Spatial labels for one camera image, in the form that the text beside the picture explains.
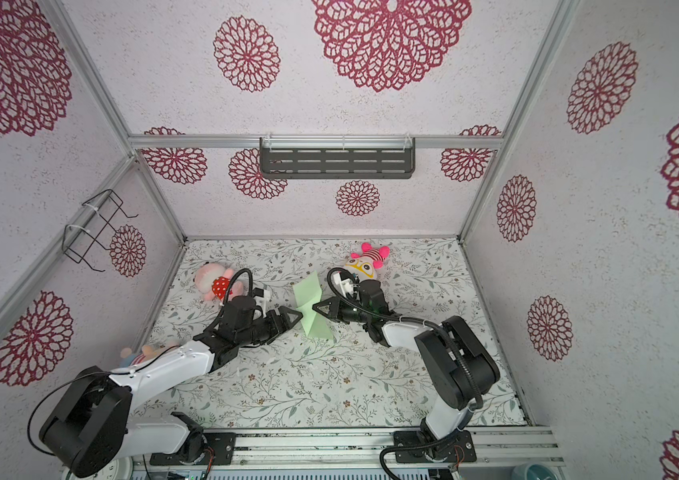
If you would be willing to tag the white analog clock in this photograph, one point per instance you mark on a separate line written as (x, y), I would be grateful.
(120, 469)

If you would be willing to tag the striped hat doll plush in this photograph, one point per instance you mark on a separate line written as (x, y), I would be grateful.
(146, 353)

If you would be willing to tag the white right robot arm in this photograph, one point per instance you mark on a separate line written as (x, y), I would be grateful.
(460, 368)

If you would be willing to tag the grey wall shelf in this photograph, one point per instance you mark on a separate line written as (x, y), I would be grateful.
(343, 159)

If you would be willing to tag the pink plush red dotted dress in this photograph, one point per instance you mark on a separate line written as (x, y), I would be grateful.
(214, 281)

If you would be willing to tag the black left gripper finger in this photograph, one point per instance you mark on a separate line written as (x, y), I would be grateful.
(287, 317)
(272, 330)

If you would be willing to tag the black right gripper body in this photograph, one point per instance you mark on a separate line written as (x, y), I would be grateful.
(352, 314)

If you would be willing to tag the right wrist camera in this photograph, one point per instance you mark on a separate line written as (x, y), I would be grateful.
(367, 293)

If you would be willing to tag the black wire wall rack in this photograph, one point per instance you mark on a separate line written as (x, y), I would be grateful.
(78, 239)

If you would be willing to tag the light green paper sheet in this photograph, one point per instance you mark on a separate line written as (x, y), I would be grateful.
(308, 292)

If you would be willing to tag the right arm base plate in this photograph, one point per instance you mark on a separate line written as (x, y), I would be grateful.
(412, 447)

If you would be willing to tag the teal cup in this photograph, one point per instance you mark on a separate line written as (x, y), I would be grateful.
(534, 471)

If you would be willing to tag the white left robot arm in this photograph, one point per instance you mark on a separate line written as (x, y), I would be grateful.
(92, 423)

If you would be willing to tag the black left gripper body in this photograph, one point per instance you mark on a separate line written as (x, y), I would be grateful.
(245, 336)

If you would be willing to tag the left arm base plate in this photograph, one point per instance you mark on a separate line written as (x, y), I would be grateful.
(209, 448)

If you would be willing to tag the white pink owl plush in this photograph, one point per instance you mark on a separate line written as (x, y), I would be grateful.
(365, 264)

